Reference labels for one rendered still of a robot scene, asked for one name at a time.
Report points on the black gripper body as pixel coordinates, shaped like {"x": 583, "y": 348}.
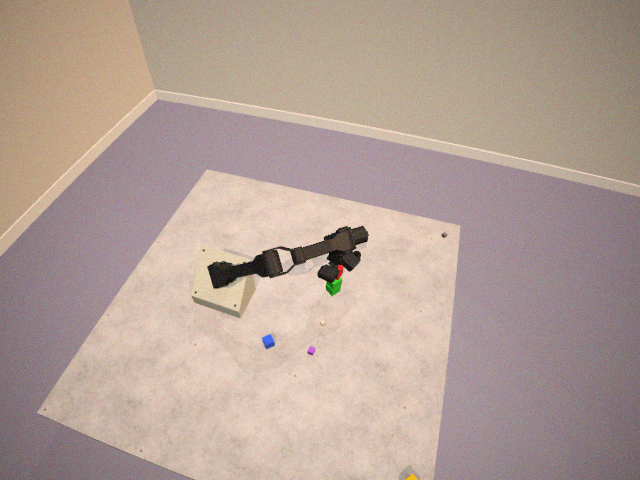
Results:
{"x": 329, "y": 273}

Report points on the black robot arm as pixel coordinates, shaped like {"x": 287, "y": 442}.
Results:
{"x": 268, "y": 264}

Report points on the blue block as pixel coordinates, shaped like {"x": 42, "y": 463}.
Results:
{"x": 268, "y": 341}

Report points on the green block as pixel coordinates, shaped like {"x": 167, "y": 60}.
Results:
{"x": 332, "y": 292}
{"x": 335, "y": 284}

